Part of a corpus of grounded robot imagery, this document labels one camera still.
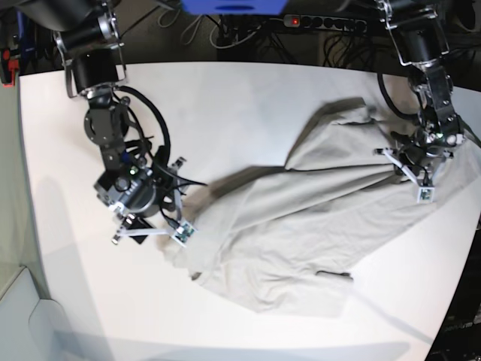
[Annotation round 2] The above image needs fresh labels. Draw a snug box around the beige t-shirt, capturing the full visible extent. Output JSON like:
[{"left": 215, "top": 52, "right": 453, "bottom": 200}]
[{"left": 162, "top": 98, "right": 480, "bottom": 317}]

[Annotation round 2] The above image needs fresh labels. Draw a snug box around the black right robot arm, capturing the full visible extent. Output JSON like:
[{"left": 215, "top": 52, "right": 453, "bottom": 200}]
[{"left": 2, "top": 1, "right": 175, "bottom": 244}]

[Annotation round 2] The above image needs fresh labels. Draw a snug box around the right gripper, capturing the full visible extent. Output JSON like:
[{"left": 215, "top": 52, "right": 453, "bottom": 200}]
[{"left": 94, "top": 166, "right": 175, "bottom": 244}]

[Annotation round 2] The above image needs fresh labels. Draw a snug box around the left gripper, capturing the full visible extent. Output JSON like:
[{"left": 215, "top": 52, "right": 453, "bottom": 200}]
[{"left": 390, "top": 127, "right": 464, "bottom": 165}]

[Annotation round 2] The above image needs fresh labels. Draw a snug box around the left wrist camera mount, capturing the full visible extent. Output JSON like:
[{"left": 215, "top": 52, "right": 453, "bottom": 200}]
[{"left": 373, "top": 147, "right": 454, "bottom": 204}]

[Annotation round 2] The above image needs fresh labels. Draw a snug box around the white cable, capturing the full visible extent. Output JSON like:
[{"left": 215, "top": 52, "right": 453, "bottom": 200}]
[{"left": 208, "top": 22, "right": 264, "bottom": 50}]

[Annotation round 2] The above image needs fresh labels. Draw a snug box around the red and black clamp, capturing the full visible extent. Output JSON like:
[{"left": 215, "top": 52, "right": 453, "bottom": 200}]
[{"left": 1, "top": 48, "right": 20, "bottom": 87}]

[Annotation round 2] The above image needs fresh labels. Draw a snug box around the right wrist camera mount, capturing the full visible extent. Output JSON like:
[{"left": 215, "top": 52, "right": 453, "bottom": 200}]
[{"left": 111, "top": 157, "right": 196, "bottom": 247}]

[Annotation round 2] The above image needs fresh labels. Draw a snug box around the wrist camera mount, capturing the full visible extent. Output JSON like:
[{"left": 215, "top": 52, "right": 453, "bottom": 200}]
[
  {"left": 373, "top": 147, "right": 454, "bottom": 204},
  {"left": 111, "top": 157, "right": 196, "bottom": 247}
]

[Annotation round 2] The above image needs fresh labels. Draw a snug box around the black power strip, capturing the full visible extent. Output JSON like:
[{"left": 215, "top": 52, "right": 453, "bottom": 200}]
[{"left": 283, "top": 14, "right": 368, "bottom": 33}]

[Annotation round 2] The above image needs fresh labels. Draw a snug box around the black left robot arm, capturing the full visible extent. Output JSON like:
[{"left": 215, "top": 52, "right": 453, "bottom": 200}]
[{"left": 376, "top": 1, "right": 464, "bottom": 164}]

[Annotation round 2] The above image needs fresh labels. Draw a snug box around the blue box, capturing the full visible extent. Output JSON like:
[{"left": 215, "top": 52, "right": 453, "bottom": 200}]
[{"left": 182, "top": 0, "right": 288, "bottom": 15}]

